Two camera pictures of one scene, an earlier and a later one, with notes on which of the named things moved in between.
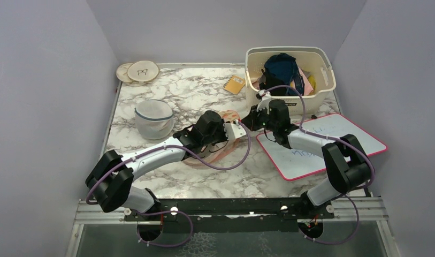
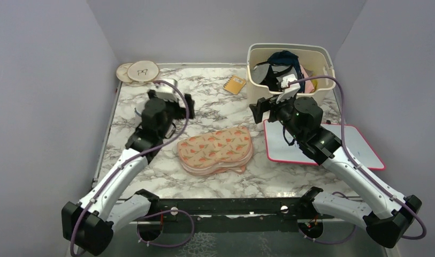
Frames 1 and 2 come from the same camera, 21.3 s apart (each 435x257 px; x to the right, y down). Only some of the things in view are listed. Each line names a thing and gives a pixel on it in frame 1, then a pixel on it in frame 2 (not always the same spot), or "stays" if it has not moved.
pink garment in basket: x=308 y=88 stays
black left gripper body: x=219 y=136 to x=175 y=112
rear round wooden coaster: x=122 y=72 stays
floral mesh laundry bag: x=228 y=116 to x=228 y=150
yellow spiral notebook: x=234 y=84 stays
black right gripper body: x=261 y=119 to x=282 y=112
